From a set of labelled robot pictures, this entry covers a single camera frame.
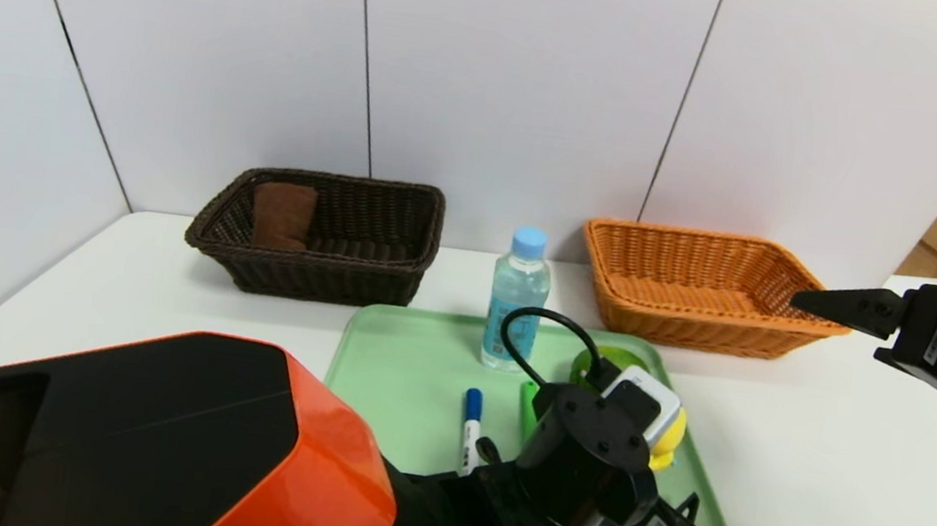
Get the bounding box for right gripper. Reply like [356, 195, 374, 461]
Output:
[776, 266, 937, 427]

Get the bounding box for yellow duck toy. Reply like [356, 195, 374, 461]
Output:
[647, 402, 690, 475]

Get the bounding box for green lime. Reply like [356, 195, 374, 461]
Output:
[568, 342, 657, 396]

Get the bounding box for clear water bottle blue cap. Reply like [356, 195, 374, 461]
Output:
[478, 223, 559, 376]

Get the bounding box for brown towel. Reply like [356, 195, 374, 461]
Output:
[248, 179, 320, 254]

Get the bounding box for orange wicker basket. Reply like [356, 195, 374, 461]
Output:
[571, 216, 862, 371]

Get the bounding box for dark brown wicker basket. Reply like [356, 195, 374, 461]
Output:
[179, 156, 450, 317]

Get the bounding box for blue white whiteboard marker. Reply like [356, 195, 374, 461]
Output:
[455, 386, 492, 480]

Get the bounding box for light green plastic tray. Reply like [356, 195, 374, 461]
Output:
[307, 298, 760, 526]

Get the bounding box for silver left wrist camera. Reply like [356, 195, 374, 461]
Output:
[594, 362, 689, 455]

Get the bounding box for yellow pasta spoon green handle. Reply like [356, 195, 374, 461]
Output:
[514, 380, 546, 447]

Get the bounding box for black left camera cable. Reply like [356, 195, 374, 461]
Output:
[493, 303, 615, 396]

